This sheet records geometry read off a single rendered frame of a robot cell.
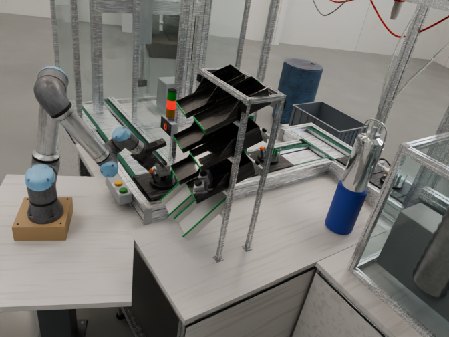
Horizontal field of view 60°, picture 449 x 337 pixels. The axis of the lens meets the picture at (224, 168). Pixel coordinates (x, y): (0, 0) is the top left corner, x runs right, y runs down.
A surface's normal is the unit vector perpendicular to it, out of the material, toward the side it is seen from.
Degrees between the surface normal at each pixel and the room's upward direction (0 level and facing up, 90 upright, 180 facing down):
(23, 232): 90
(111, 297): 0
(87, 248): 0
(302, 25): 90
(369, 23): 90
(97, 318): 0
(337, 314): 90
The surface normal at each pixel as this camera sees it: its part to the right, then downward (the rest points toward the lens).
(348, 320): -0.82, 0.18
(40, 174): 0.15, -0.76
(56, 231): 0.17, 0.53
